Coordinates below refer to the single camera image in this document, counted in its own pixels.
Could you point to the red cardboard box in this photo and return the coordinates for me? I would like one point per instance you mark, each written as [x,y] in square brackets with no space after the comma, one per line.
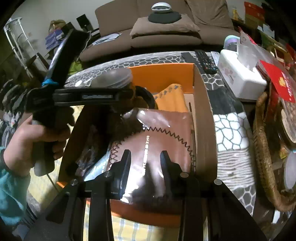
[253,10]

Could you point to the white metal rack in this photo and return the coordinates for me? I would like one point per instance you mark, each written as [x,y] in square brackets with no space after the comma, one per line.
[16,41]

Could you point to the white tissue box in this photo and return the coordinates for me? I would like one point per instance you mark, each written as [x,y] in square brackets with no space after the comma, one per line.
[240,78]

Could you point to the brown cushion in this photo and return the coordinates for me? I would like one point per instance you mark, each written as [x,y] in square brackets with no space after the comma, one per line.
[166,30]

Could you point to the glass jar grey lid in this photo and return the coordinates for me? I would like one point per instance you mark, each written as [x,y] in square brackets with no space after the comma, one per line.
[113,77]

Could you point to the grey stone-pattern blanket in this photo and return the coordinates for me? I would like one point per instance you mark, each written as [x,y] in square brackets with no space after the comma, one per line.
[229,129]

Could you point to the wicker basket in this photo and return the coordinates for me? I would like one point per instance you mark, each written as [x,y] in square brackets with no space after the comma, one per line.
[263,162]

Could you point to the red envelope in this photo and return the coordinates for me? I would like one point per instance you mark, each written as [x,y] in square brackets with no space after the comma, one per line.
[277,81]

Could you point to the orange cardboard box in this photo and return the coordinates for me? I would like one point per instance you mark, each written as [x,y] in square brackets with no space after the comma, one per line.
[166,71]

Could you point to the brown leather stitched pouch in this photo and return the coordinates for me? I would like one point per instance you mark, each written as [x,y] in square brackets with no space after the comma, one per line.
[161,139]

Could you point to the brown sofa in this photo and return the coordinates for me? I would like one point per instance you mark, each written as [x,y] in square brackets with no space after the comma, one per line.
[124,20]

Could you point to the white grey oval device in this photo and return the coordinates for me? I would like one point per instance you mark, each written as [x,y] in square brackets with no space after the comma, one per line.
[161,6]

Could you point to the blue stacked boxes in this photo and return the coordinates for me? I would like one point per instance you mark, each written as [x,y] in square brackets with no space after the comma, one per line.
[54,39]

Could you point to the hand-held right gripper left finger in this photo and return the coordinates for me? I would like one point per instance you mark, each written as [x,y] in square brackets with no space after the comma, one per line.
[126,171]

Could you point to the person's left hand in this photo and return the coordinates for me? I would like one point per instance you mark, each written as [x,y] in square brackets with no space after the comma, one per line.
[23,143]

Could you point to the yellow plaid tablecloth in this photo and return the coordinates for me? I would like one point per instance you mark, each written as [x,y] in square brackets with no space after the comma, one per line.
[129,229]

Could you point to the yellow cloth blue pattern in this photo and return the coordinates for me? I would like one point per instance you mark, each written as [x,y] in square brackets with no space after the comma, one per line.
[171,99]

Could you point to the clear snack jar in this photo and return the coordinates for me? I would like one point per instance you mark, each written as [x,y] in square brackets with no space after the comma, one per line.
[289,125]

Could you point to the black speaker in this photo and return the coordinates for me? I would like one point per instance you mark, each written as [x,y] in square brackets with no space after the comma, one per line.
[82,20]

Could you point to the green bag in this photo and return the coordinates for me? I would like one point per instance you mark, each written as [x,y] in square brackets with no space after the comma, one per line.
[76,67]

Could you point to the pastel round container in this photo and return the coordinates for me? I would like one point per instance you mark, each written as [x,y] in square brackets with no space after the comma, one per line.
[231,41]

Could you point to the black flat remote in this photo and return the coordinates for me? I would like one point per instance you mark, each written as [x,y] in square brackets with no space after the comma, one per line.
[187,58]

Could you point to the black remote control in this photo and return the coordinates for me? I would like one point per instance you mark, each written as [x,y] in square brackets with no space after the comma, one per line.
[205,61]

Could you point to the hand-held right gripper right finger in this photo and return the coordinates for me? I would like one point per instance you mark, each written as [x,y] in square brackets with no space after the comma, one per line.
[166,166]

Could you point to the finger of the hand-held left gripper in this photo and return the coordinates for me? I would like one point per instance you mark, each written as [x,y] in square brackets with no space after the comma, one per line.
[92,95]

